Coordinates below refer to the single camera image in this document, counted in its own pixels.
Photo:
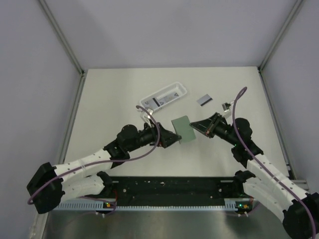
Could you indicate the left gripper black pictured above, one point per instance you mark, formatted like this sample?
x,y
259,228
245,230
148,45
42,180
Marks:
x,y
167,138

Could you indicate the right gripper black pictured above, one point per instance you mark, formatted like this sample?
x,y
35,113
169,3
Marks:
x,y
208,126

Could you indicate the green card holder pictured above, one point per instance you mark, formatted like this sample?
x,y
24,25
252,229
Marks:
x,y
182,127

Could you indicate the silver card with stripe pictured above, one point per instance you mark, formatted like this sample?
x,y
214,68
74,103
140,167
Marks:
x,y
204,100

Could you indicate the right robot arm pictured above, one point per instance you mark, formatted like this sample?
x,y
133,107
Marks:
x,y
296,208

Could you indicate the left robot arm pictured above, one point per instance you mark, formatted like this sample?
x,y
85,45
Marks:
x,y
87,177

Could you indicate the card in basket left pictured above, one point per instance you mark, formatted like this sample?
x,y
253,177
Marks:
x,y
151,103

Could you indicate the card in basket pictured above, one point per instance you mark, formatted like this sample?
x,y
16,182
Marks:
x,y
168,98
151,103

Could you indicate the card in basket right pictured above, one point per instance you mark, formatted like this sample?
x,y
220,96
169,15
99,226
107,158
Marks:
x,y
168,98

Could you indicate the white plastic basket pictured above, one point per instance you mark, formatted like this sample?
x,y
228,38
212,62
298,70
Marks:
x,y
174,87

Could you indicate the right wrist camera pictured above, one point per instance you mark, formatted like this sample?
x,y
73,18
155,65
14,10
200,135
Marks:
x,y
227,108

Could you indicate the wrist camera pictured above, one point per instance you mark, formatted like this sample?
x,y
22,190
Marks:
x,y
145,115
227,108

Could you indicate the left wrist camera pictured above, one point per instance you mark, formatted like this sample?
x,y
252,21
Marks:
x,y
145,115

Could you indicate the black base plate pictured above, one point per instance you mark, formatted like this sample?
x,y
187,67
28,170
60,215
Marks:
x,y
171,191

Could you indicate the white cable duct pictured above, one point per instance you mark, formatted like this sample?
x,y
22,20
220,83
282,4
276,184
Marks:
x,y
90,205

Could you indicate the right aluminium frame post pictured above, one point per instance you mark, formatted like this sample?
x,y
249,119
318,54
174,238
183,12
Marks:
x,y
281,34

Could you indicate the aluminium frame post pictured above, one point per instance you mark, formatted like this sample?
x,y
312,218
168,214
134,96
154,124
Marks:
x,y
60,36
281,34

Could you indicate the left aluminium frame post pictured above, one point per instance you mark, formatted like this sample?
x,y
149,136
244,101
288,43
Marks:
x,y
60,36

